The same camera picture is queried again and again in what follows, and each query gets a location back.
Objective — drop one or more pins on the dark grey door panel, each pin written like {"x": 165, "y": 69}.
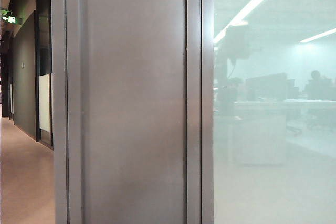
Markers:
{"x": 126, "y": 98}

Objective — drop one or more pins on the dark framed glass door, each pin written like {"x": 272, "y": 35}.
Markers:
{"x": 43, "y": 51}

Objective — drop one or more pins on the frosted white door pane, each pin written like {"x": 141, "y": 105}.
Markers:
{"x": 44, "y": 103}

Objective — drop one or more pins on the green illuminated exit sign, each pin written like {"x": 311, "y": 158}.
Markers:
{"x": 12, "y": 19}

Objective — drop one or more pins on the frosted glass partition pane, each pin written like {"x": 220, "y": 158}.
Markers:
{"x": 275, "y": 129}

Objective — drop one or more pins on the dark metal partition frame post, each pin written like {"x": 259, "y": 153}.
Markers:
{"x": 200, "y": 98}

